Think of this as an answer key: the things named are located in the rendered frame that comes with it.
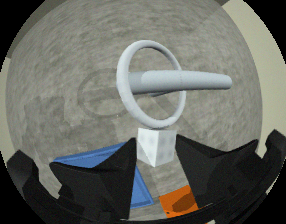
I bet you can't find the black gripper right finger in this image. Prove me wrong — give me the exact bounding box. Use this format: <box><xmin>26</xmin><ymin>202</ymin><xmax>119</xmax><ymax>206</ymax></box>
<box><xmin>175</xmin><ymin>133</ymin><xmax>259</xmax><ymax>208</ymax></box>

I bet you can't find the light grey metal ring with square tab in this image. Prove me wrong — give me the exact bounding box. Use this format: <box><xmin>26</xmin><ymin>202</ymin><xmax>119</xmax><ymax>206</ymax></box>
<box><xmin>116</xmin><ymin>40</ymin><xmax>186</xmax><ymax>168</ymax></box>

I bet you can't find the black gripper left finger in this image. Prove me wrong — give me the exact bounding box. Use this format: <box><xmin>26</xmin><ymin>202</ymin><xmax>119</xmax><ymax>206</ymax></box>
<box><xmin>49</xmin><ymin>137</ymin><xmax>136</xmax><ymax>220</ymax></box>

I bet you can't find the grey t-shaped metal stake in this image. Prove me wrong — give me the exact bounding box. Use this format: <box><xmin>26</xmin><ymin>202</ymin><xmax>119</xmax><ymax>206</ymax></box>
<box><xmin>128</xmin><ymin>69</ymin><xmax>232</xmax><ymax>97</ymax></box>

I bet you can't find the blue tray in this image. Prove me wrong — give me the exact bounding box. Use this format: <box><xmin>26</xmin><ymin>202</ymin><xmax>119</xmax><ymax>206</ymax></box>
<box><xmin>53</xmin><ymin>141</ymin><xmax>154</xmax><ymax>209</ymax></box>

